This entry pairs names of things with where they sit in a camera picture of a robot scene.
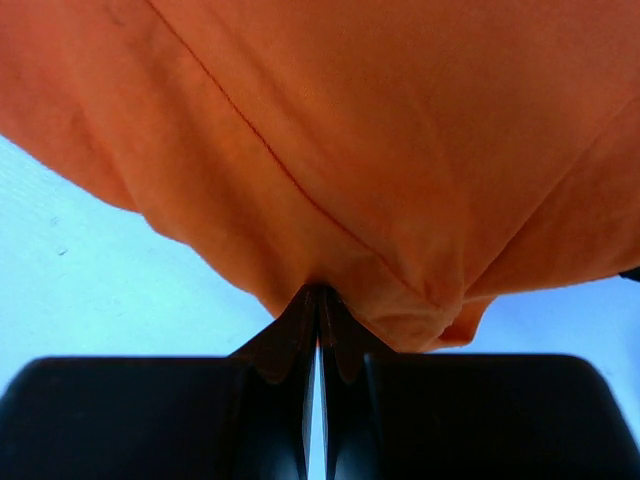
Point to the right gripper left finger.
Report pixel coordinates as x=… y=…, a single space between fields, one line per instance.
x=243 y=416

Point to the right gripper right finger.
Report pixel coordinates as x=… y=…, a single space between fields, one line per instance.
x=389 y=415

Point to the orange t shirt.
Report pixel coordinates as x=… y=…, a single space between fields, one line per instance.
x=421 y=157

